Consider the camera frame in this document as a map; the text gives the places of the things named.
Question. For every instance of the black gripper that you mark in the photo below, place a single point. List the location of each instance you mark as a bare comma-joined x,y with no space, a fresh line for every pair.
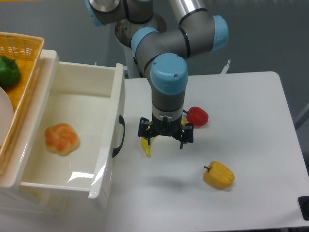
165,127

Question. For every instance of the yellow banana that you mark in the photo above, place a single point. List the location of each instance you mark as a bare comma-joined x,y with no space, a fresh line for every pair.
144,142

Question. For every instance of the yellow woven basket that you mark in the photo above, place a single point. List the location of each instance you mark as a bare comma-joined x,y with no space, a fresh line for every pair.
25,50

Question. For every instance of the white drawer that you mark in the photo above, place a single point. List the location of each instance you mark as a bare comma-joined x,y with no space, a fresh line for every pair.
101,148

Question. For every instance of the white clip behind table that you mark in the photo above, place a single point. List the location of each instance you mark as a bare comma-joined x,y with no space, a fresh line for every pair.
226,67

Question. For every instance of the black corner object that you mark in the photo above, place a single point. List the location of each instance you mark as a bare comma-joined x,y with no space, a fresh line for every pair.
304,206

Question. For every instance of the green bell pepper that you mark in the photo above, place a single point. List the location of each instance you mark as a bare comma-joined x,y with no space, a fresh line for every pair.
9,72

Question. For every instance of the orange bread roll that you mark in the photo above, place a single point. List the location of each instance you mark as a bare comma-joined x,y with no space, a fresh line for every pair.
61,139

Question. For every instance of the red bell pepper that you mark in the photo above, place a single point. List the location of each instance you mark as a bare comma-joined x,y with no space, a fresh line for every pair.
196,116

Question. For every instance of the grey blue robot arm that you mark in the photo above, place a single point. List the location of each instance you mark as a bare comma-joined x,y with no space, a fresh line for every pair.
161,55

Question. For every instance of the yellow bell pepper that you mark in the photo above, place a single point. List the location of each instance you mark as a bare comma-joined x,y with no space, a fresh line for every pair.
218,175

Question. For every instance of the white plate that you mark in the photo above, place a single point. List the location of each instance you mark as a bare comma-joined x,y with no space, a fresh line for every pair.
6,114

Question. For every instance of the white drawer cabinet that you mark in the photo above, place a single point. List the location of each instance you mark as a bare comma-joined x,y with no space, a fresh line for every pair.
26,135

